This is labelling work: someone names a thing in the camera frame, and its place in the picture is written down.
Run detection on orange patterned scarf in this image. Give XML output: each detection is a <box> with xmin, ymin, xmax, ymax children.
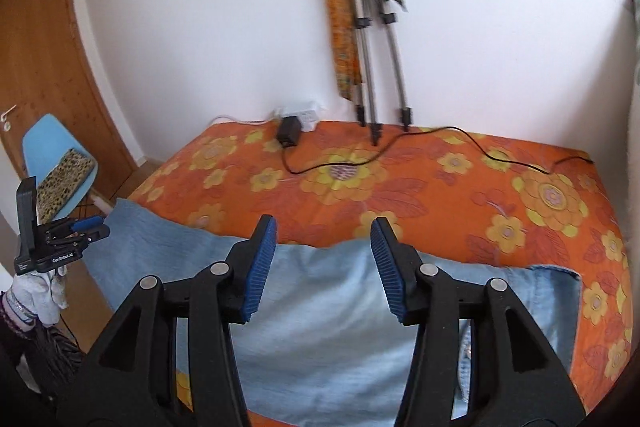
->
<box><xmin>324</xmin><ymin>0</ymin><xmax>361</xmax><ymax>101</ymax></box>

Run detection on white power cord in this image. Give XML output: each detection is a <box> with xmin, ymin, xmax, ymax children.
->
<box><xmin>207</xmin><ymin>114</ymin><xmax>281</xmax><ymax>128</ymax></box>

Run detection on silver camera tripod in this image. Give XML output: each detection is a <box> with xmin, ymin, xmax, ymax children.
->
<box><xmin>349</xmin><ymin>0</ymin><xmax>412</xmax><ymax>144</ymax></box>

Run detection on white power strip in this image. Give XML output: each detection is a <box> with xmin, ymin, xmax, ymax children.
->
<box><xmin>274</xmin><ymin>102</ymin><xmax>322</xmax><ymax>132</ymax></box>

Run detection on light blue denim pants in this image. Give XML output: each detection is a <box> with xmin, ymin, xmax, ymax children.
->
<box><xmin>81</xmin><ymin>197</ymin><xmax>584</xmax><ymax>427</ymax></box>

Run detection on black charger cable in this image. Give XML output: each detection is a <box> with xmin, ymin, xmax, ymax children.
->
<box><xmin>278</xmin><ymin>124</ymin><xmax>596</xmax><ymax>177</ymax></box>

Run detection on orange floral bedspread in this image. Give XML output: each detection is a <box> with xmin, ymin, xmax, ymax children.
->
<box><xmin>132</xmin><ymin>122</ymin><xmax>634</xmax><ymax>409</ymax></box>

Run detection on silver door handle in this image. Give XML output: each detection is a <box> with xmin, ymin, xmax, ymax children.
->
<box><xmin>0</xmin><ymin>104</ymin><xmax>17</xmax><ymax>132</ymax></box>

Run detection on leopard print cushion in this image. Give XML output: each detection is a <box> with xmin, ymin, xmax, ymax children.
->
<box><xmin>36</xmin><ymin>148</ymin><xmax>96</xmax><ymax>223</ymax></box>

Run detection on black power adapter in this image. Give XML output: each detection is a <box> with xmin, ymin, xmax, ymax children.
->
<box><xmin>276</xmin><ymin>116</ymin><xmax>302</xmax><ymax>150</ymax></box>

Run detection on wooden door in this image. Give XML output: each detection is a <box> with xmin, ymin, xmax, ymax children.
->
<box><xmin>0</xmin><ymin>0</ymin><xmax>137</xmax><ymax>198</ymax></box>

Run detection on left white gloved hand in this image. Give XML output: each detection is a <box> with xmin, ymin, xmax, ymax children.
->
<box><xmin>6</xmin><ymin>267</ymin><xmax>68</xmax><ymax>327</ymax></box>

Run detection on blue plastic chair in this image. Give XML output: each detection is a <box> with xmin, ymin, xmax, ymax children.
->
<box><xmin>22</xmin><ymin>114</ymin><xmax>113</xmax><ymax>221</ymax></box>

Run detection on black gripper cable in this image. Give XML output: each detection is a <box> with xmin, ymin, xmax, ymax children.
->
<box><xmin>58</xmin><ymin>313</ymin><xmax>82</xmax><ymax>350</ymax></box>

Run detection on green striped white pillow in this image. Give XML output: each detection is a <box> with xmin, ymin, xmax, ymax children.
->
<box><xmin>630</xmin><ymin>0</ymin><xmax>640</xmax><ymax>86</ymax></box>

